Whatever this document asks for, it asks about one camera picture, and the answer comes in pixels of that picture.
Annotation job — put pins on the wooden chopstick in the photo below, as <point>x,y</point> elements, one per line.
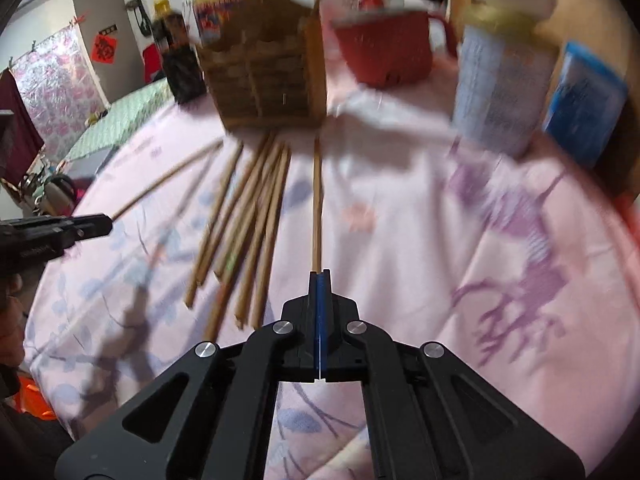
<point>167,180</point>
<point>317,200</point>

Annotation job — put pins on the pink floral tablecloth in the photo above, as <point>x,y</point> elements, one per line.
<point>410,240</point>

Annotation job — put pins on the dark soy sauce bottle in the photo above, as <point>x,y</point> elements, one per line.
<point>177,55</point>

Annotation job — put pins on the dark red cloth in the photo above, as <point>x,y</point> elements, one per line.
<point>17,130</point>

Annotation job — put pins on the green patterned tablecloth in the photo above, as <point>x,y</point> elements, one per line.
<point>120,115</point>

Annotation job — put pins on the large cooking oil bottle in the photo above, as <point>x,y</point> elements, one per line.
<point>220,15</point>

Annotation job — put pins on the kettle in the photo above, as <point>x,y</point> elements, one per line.
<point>55,192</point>

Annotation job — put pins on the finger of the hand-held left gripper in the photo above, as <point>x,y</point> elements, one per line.
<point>75,227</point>

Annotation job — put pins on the orange plastic bag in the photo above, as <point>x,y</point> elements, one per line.
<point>37,397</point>

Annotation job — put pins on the pile of wooden chopsticks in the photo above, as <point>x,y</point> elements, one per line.
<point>250,220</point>

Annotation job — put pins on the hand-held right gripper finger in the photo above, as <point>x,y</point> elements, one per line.
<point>314,320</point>
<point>325,320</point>

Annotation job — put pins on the red paper door decoration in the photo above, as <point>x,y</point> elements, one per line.
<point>105,49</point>

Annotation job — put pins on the person's left hand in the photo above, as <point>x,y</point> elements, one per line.
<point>10,310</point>

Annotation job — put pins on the pale blue tin can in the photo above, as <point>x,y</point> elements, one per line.
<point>500,90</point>

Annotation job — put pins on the wooden slatted chopstick holder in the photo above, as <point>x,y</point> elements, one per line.
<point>260,70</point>

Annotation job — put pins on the pink floral curtain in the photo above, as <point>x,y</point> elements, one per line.
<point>55,90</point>

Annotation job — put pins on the grey door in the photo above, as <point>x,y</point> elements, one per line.
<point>115,10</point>

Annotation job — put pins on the blue plastic container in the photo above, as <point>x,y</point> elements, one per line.
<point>582,105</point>

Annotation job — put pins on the red pot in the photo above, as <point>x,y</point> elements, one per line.
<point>385,52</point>

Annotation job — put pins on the black hanging bag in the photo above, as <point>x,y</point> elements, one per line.
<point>139,10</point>

